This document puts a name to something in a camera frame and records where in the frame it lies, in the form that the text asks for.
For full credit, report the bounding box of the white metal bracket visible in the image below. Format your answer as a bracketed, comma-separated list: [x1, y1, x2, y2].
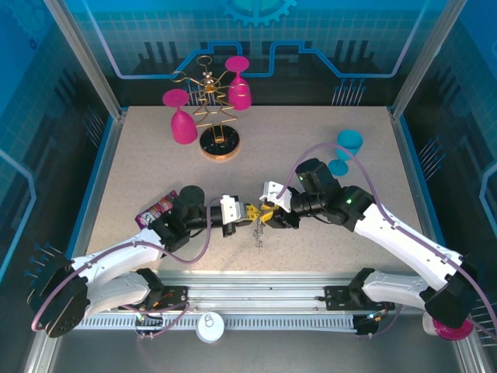
[259, 180, 298, 213]

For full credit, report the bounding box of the aluminium frame post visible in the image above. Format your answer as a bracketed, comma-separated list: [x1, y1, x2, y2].
[42, 0, 127, 120]
[389, 0, 457, 121]

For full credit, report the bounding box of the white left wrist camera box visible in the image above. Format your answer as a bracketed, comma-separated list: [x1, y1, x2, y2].
[219, 193, 246, 226]

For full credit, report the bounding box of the pink wine glass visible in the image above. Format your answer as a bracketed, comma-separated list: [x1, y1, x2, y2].
[224, 56, 252, 112]
[162, 88, 199, 145]

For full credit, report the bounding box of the gold wire glass rack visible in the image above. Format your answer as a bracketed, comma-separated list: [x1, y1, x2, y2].
[172, 54, 242, 161]

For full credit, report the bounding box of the white round lid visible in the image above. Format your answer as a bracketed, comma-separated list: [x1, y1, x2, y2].
[195, 312, 226, 343]

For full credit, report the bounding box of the blue wine glass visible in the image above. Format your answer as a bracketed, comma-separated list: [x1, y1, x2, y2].
[328, 129, 365, 176]

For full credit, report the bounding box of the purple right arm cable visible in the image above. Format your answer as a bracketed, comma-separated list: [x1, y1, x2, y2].
[285, 142, 497, 343]

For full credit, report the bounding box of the purple snack packet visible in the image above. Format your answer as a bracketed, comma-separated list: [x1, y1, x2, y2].
[134, 190, 179, 228]

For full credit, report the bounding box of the aluminium side rail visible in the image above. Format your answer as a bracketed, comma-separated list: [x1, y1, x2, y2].
[390, 112, 446, 249]
[71, 112, 127, 253]

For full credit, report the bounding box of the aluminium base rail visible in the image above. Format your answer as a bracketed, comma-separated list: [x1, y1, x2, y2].
[155, 272, 374, 309]

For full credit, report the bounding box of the white slotted cable duct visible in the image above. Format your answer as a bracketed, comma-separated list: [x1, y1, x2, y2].
[73, 313, 358, 331]

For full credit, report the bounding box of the pink round disc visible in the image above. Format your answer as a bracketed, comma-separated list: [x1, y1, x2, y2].
[430, 320, 475, 343]

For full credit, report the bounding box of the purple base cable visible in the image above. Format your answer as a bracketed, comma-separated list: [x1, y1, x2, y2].
[353, 306, 405, 339]
[137, 301, 193, 341]

